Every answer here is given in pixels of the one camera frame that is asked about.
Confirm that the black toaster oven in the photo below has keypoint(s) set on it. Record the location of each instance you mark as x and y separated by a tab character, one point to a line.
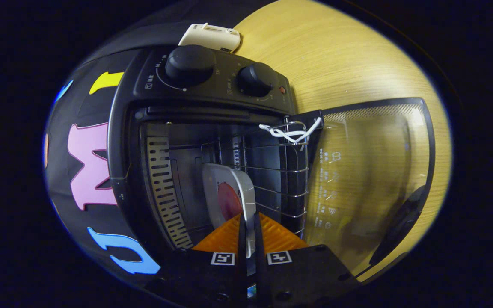
212	94

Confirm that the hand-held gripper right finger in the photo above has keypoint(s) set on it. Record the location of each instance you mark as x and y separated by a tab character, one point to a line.
298	278

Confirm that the white pop-up toaster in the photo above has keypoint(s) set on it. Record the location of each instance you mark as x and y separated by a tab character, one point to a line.
212	36

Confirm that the pink round food slice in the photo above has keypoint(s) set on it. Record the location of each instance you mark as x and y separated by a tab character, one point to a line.
229	201

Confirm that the white square plate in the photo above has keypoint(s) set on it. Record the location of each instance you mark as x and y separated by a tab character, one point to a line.
229	175

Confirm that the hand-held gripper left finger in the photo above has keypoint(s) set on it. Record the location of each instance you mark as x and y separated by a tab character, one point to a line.
203	278

